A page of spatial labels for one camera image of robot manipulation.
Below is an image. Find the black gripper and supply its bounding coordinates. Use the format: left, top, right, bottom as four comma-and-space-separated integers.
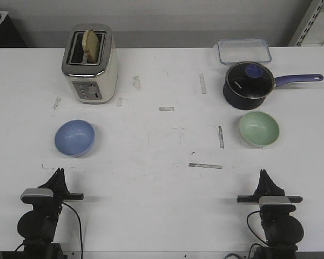
37, 167, 84, 207
237, 169, 303, 204

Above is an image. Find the blue bowl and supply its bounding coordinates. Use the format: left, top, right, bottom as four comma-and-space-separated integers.
55, 120, 95, 158

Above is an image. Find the green bowl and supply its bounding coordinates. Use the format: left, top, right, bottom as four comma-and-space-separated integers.
239, 111, 280, 148

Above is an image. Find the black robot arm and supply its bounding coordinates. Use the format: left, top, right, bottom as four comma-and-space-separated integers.
237, 169, 304, 258
13, 168, 84, 258

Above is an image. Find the dark blue saucepan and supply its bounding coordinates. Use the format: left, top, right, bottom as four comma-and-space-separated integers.
223, 62, 324, 110

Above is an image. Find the glass pot lid blue knob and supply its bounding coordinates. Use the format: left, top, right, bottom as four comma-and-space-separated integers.
226, 62, 275, 99

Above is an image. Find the cream and chrome toaster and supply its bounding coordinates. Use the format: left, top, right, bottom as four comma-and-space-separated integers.
62, 23, 118, 104

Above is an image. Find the clear plastic food container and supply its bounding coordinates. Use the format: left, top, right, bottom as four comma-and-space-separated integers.
217, 39, 272, 65

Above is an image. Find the slice of toast bread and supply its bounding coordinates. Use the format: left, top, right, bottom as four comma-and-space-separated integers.
82, 29, 100, 64

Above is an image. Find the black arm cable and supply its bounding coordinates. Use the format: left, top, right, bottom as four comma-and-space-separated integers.
62, 202, 84, 259
246, 210, 268, 246

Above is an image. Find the white metal shelf rail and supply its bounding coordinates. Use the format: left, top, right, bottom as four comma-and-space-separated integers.
288, 0, 324, 46

